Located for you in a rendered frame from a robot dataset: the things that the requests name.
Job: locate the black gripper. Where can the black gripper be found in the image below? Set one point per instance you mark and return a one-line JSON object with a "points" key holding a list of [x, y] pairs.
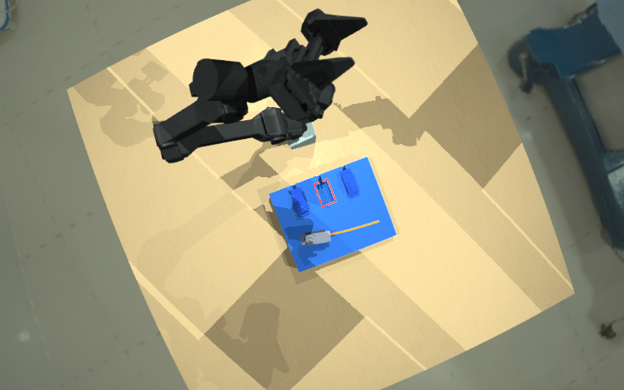
{"points": [[294, 77]]}

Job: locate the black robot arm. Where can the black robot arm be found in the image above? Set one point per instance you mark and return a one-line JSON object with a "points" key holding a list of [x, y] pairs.
{"points": [[223, 89]]}

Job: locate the blue rectangular plate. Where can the blue rectangular plate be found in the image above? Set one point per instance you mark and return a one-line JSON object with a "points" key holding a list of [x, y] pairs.
{"points": [[337, 200]]}

